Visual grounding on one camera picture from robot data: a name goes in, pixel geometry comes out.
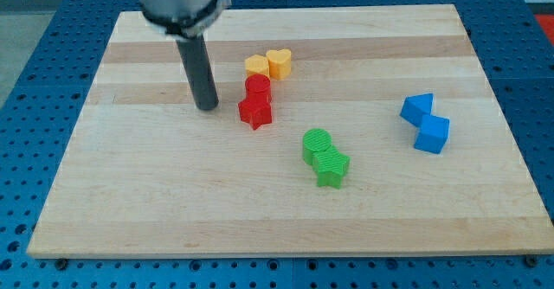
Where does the blue triangle block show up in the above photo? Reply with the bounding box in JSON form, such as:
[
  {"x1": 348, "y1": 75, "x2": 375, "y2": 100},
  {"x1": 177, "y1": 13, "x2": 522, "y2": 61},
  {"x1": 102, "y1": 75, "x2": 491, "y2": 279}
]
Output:
[{"x1": 400, "y1": 93, "x2": 434, "y2": 127}]

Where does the green star block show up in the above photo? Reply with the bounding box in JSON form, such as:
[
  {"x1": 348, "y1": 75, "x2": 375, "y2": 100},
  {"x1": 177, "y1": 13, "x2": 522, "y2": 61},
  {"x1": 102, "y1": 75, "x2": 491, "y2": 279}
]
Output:
[{"x1": 312, "y1": 146, "x2": 350, "y2": 189}]

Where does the red circle block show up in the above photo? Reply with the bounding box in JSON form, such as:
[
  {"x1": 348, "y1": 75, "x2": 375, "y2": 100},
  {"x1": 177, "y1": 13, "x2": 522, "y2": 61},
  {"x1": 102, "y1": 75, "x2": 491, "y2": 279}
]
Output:
[{"x1": 245, "y1": 74, "x2": 272, "y2": 103}]

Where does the wooden board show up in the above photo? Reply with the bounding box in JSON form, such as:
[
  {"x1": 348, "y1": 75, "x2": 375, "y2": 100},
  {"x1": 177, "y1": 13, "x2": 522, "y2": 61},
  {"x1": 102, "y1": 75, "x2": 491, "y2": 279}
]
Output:
[{"x1": 27, "y1": 4, "x2": 553, "y2": 259}]

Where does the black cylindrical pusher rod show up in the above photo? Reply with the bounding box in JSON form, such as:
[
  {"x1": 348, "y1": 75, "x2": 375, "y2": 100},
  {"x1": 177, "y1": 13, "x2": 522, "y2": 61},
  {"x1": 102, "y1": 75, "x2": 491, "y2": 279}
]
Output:
[{"x1": 176, "y1": 35, "x2": 219, "y2": 111}]

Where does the red star block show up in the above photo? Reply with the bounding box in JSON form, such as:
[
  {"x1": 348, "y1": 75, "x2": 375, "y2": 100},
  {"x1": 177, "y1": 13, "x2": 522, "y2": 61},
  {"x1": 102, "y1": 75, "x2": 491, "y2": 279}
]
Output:
[{"x1": 238, "y1": 98, "x2": 273, "y2": 130}]

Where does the blue cube block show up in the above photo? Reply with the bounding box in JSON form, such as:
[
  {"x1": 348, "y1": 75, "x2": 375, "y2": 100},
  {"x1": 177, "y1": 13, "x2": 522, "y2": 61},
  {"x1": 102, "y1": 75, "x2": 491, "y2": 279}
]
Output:
[{"x1": 414, "y1": 114, "x2": 450, "y2": 154}]

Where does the yellow hexagon block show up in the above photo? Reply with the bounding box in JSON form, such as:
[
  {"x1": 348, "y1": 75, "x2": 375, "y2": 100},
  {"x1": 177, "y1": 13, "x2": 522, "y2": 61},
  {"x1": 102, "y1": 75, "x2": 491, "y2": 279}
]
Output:
[{"x1": 244, "y1": 55, "x2": 270, "y2": 77}]

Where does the green circle block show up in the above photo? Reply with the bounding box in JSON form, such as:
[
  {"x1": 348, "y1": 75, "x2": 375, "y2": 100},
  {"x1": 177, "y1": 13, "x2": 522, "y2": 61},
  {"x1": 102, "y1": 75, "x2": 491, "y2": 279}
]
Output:
[{"x1": 302, "y1": 128, "x2": 332, "y2": 165}]

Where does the yellow heart block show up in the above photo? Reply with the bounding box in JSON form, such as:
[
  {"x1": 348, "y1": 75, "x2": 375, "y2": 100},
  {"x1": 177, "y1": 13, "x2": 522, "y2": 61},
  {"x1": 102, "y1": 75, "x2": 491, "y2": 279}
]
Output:
[{"x1": 266, "y1": 48, "x2": 292, "y2": 80}]

